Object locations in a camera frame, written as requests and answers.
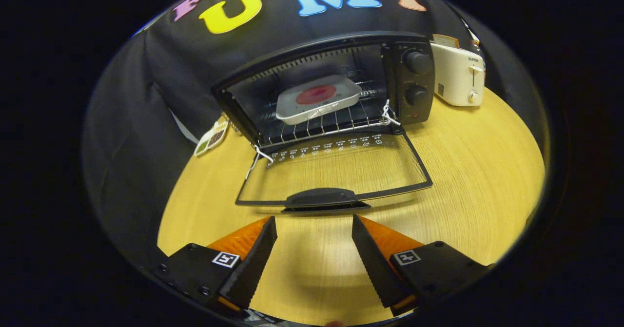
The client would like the brown bread slice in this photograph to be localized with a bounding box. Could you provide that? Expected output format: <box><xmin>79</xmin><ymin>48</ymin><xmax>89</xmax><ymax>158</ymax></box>
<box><xmin>432</xmin><ymin>34</ymin><xmax>460</xmax><ymax>49</ymax></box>

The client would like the white rectangular plate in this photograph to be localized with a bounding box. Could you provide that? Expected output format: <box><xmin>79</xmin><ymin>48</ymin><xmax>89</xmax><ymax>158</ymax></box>
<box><xmin>275</xmin><ymin>75</ymin><xmax>363</xmax><ymax>126</ymax></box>

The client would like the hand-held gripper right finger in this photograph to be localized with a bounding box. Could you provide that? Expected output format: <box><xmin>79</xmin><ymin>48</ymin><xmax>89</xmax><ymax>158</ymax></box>
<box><xmin>351</xmin><ymin>214</ymin><xmax>493</xmax><ymax>317</ymax></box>

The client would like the white divided condiment dish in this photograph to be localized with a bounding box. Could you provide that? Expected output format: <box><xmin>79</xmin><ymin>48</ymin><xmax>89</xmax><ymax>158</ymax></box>
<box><xmin>194</xmin><ymin>120</ymin><xmax>230</xmax><ymax>157</ymax></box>

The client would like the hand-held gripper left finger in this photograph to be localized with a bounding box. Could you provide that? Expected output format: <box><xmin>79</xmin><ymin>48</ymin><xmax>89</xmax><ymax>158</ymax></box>
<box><xmin>156</xmin><ymin>216</ymin><xmax>278</xmax><ymax>313</ymax></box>

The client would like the white toaster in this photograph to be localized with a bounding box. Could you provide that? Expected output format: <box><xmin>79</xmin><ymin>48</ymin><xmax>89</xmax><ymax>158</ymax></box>
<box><xmin>430</xmin><ymin>42</ymin><xmax>486</xmax><ymax>107</ymax></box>

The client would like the pink ham slice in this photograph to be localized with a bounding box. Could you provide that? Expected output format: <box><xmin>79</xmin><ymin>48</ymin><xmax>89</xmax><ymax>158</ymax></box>
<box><xmin>295</xmin><ymin>85</ymin><xmax>337</xmax><ymax>106</ymax></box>

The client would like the black backdrop cloth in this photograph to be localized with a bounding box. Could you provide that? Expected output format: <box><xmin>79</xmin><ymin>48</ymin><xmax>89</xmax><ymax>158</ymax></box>
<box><xmin>80</xmin><ymin>0</ymin><xmax>549</xmax><ymax>269</ymax></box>

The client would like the black toaster oven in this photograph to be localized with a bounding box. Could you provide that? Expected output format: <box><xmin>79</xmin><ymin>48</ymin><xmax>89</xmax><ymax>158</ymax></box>
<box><xmin>211</xmin><ymin>31</ymin><xmax>436</xmax><ymax>214</ymax></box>

